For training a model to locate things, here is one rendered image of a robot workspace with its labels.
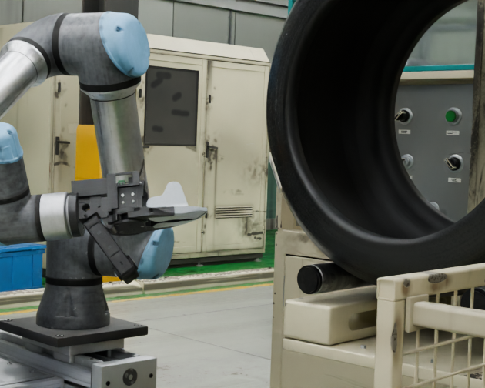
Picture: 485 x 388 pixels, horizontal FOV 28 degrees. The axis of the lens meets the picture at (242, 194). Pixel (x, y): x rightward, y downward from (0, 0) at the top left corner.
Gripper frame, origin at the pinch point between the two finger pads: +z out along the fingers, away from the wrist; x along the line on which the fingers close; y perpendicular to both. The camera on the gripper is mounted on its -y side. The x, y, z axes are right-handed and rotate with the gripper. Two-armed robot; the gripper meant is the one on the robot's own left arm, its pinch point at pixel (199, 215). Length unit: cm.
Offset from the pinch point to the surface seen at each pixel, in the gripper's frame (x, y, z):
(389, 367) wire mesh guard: -67, -33, 19
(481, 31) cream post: 8, 30, 50
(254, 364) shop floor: 341, 18, -3
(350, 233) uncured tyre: -8.5, -7.4, 22.4
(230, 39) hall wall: 936, 489, -14
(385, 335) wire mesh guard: -68, -31, 19
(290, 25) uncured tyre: -10.8, 25.8, 17.0
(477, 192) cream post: 17, 4, 47
